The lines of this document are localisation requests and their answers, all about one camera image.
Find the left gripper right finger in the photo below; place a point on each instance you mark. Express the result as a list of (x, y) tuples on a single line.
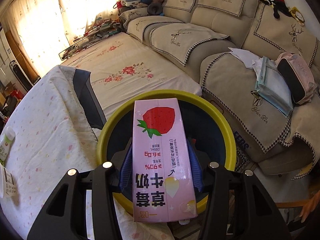
[(238, 205)]

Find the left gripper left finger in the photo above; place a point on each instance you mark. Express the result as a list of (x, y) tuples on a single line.
[(63, 216)]

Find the pink strawberry milk carton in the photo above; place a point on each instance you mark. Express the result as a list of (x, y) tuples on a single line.
[(162, 183)]

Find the person's hand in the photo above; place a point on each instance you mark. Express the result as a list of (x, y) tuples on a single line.
[(310, 206)]

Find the floral bed sheet mattress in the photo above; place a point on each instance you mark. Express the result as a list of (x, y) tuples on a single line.
[(121, 68)]

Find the white dotted tablecloth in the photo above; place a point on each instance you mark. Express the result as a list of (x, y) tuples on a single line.
[(52, 135)]

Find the beige sectional sofa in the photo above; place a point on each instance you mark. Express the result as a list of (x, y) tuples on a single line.
[(198, 37)]

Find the yellow monkey plush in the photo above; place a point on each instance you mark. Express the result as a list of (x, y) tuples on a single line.
[(297, 15)]

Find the green white coconut bottle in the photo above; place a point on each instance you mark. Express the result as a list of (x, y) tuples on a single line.
[(7, 139)]

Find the yellow rimmed trash bin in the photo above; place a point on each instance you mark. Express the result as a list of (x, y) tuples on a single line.
[(202, 123)]

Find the cream window curtains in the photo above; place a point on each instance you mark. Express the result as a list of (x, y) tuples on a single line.
[(43, 28)]

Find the pink black backpack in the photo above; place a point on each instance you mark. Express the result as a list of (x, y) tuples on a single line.
[(298, 77)]

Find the white papers on sofa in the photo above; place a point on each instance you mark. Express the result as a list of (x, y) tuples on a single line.
[(249, 59)]

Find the black tower fan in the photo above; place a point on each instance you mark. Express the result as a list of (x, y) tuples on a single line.
[(20, 75)]

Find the cluttered glass coffee table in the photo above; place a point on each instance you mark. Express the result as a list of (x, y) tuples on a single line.
[(94, 36)]

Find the black red plush toy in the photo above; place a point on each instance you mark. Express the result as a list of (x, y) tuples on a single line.
[(278, 6)]

